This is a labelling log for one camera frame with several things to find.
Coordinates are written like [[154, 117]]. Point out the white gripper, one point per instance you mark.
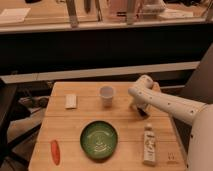
[[142, 106]]

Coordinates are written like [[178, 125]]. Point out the black eraser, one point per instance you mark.
[[142, 112]]

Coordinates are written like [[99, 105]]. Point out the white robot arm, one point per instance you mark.
[[197, 114]]

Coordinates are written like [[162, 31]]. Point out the white ceramic cup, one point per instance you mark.
[[106, 94]]

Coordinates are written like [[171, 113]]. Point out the white lotion bottle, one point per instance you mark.
[[149, 155]]

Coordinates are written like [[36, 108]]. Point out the green bowl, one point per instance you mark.
[[99, 140]]

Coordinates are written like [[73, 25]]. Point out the white rectangular sponge block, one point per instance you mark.
[[71, 101]]

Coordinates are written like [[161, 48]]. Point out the orange carrot toy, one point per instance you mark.
[[55, 152]]

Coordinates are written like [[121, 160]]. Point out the white paper sheet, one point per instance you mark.
[[13, 15]]

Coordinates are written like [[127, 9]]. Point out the grey metal post right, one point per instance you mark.
[[130, 11]]

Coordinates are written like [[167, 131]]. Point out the grey metal post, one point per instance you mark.
[[130, 11], [72, 13]]

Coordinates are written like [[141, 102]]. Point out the grey metal post left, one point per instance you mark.
[[72, 13]]

